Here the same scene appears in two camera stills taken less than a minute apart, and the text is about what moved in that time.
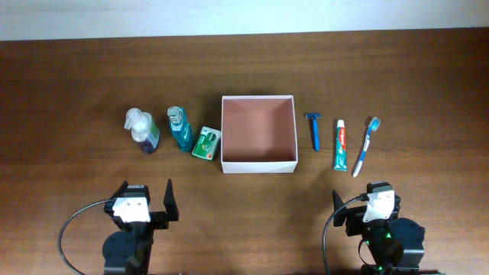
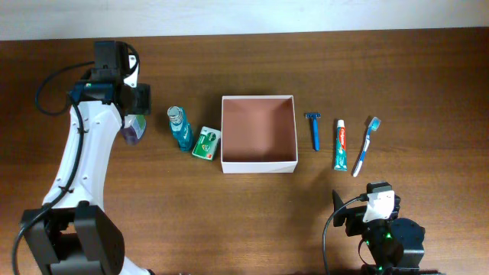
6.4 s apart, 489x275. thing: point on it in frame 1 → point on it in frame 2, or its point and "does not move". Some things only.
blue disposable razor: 315,134 does not move
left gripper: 159,222 → 143,101
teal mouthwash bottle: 180,128 does not move
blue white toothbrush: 374,125 does not move
